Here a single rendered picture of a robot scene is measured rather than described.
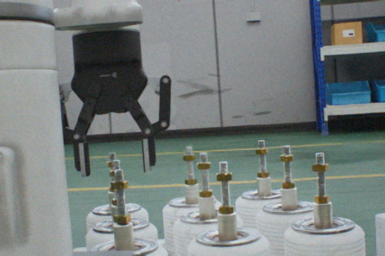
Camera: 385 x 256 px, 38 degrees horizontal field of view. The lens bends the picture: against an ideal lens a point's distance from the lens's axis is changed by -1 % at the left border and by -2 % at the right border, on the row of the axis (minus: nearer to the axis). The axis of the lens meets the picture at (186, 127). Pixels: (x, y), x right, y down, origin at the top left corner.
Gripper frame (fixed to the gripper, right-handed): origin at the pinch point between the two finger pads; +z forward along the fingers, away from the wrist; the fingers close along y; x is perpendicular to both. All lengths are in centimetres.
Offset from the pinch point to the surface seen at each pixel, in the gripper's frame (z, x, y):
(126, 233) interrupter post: 7.9, 1.0, -0.6
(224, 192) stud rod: 4.5, -1.6, -11.8
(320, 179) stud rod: 4.2, -3.6, -23.5
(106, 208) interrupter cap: 9.5, -24.4, 5.3
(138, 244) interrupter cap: 9.8, -1.3, -1.6
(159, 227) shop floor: 34, -119, 3
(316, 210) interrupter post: 7.8, -3.4, -22.7
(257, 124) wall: 22, -518, -83
